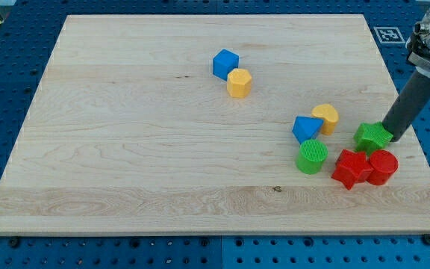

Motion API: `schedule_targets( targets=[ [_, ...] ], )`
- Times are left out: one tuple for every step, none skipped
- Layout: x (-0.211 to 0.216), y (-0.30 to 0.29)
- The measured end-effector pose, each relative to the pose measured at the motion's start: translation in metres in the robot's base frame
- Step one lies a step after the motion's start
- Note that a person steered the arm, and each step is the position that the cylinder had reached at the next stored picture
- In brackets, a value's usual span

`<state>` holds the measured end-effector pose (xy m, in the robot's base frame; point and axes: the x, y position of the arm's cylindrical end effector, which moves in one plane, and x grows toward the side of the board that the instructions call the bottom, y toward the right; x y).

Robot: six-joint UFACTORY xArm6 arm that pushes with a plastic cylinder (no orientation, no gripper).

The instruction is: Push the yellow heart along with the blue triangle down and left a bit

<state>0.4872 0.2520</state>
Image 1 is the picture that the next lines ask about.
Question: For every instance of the green cylinder block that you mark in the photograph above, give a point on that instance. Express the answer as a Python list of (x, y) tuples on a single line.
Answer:
[(311, 157)]

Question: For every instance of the yellow hexagon block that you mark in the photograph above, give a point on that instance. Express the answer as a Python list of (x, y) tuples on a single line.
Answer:
[(239, 83)]

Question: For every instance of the wooden board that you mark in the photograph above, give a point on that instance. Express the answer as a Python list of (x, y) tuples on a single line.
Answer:
[(130, 133)]

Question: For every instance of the green star block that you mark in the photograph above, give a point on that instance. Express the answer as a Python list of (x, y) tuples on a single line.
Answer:
[(370, 137)]

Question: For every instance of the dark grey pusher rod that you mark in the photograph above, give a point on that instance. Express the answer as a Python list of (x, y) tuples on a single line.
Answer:
[(408, 104)]

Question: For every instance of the blue cube block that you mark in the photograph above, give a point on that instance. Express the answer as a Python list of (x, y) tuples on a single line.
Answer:
[(223, 63)]

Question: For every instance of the blue triangle block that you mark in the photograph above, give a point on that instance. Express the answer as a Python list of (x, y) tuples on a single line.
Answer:
[(306, 128)]

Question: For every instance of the yellow heart block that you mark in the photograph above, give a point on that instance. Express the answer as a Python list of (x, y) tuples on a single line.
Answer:
[(329, 114)]

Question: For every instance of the red cylinder block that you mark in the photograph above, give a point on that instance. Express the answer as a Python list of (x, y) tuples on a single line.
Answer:
[(384, 165)]

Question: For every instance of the white fiducial marker tag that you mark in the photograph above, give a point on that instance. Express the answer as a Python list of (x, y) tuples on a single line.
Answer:
[(388, 35)]

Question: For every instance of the red star block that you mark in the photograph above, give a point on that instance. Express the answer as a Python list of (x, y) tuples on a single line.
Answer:
[(351, 168)]

